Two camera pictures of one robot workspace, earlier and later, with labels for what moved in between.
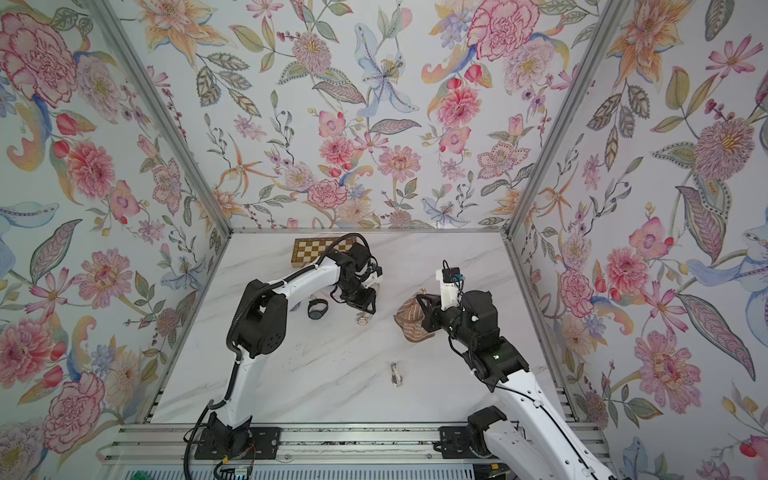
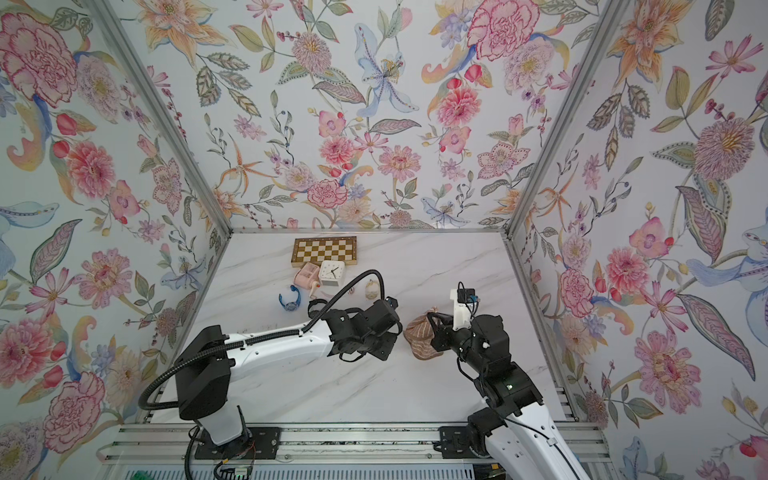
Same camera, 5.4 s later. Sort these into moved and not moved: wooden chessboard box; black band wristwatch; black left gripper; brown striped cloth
Moved: black left gripper; brown striped cloth
Not moved: wooden chessboard box; black band wristwatch
